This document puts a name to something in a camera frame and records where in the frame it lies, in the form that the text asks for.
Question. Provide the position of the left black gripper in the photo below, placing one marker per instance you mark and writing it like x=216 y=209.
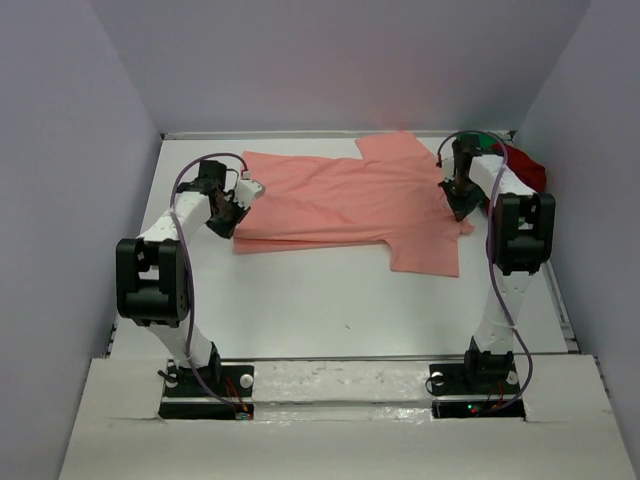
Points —
x=227 y=230

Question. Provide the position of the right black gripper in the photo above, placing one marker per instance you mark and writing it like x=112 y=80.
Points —
x=462 y=208

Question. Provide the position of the pink t shirt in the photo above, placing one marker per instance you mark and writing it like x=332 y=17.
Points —
x=389 y=195

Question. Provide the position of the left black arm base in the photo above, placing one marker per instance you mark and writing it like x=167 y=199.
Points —
x=230 y=399

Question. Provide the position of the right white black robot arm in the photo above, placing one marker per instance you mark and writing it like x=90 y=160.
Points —
x=519 y=237

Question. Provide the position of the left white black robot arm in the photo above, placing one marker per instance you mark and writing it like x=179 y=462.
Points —
x=155 y=285

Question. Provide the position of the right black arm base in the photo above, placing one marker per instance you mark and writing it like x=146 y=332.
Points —
x=457 y=395

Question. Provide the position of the green t shirt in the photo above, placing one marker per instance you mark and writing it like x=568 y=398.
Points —
x=482 y=142

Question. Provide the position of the red t shirt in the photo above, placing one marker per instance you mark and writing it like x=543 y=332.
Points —
x=527 y=170

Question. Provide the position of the white foam front panel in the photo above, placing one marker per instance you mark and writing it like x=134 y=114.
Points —
x=345 y=420

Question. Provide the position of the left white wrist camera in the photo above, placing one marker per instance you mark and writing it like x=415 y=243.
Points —
x=246 y=191

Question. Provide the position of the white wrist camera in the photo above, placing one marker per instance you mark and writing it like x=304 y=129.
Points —
x=246 y=191
x=447 y=167

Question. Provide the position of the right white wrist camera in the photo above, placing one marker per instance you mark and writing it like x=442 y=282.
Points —
x=447 y=167

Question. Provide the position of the aluminium back table rail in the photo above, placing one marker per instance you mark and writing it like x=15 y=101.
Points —
x=267 y=135

